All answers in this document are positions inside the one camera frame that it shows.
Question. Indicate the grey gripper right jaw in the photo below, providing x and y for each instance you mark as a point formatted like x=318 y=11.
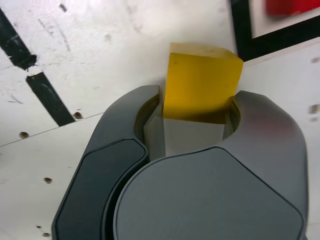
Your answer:
x=212 y=200

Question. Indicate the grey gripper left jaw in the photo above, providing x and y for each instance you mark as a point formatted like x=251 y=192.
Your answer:
x=100 y=175

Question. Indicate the yellow cube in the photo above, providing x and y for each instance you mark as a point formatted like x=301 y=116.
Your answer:
x=200 y=87

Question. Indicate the red cube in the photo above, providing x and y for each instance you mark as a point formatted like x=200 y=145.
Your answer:
x=292 y=6

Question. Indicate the black tape square outline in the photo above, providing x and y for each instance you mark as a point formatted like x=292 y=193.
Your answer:
x=240 y=30

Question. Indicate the black tape strip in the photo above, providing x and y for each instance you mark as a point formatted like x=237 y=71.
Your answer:
x=47 y=97

